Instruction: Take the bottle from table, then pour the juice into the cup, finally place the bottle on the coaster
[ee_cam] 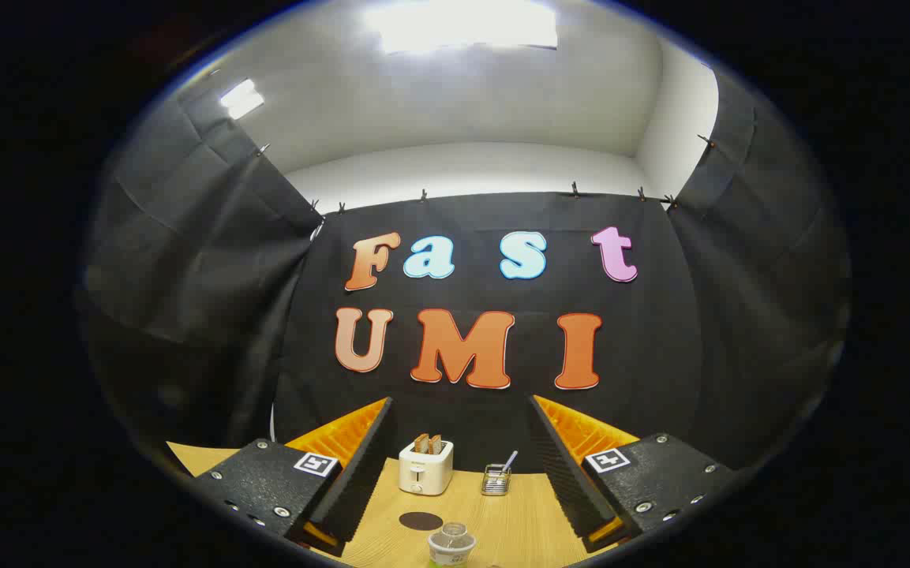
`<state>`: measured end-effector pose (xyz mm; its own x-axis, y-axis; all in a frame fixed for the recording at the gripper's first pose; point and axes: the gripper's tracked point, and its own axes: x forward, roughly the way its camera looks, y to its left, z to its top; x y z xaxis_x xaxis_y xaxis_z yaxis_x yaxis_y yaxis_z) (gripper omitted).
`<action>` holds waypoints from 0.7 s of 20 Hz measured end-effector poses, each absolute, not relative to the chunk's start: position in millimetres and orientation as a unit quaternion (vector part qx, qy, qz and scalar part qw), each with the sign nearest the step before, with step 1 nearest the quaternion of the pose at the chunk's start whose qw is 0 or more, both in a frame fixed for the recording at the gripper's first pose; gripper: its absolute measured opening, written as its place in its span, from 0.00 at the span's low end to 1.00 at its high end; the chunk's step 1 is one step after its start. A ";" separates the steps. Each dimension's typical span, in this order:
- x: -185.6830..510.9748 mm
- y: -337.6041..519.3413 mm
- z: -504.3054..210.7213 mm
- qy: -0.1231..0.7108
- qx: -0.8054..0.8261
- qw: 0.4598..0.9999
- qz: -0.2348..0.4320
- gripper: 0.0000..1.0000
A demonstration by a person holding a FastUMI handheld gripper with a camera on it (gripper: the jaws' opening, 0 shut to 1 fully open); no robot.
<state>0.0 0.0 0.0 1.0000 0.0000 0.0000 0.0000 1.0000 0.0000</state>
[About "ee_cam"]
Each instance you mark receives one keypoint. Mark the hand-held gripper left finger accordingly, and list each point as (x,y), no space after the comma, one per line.
(360,481)

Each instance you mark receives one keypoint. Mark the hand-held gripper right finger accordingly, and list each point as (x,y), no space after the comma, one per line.
(561,473)

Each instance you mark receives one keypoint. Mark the dark round coaster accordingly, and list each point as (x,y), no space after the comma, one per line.
(419,521)

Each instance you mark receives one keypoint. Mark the white label juice bottle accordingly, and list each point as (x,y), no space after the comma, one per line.
(451,546)

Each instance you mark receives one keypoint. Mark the small spoon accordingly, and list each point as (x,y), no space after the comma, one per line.
(510,460)

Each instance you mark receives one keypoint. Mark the white toaster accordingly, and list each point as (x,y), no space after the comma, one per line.
(423,473)

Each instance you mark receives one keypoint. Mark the wooden table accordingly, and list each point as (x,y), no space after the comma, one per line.
(514,525)

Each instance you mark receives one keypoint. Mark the toast slice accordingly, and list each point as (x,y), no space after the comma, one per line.
(421,443)
(436,444)

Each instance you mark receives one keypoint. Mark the black backdrop cloth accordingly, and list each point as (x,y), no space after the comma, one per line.
(660,355)

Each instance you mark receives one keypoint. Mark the small ceiling light panel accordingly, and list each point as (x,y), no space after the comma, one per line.
(241,99)

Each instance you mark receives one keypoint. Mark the large ceiling light panel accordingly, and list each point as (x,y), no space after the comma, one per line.
(462,24)

